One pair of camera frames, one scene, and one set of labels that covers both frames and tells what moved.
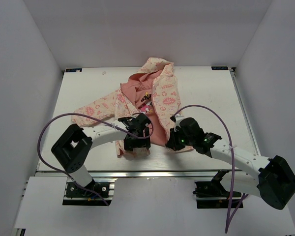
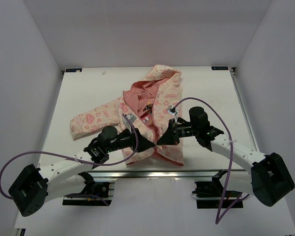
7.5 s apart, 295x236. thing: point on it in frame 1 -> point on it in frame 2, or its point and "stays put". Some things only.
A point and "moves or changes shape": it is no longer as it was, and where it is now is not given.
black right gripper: [172, 142] -> [171, 137]
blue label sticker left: [73, 70] stays put
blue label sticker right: [219, 68] stays put
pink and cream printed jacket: [144, 107] moves or changes shape
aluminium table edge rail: [140, 174] stays put
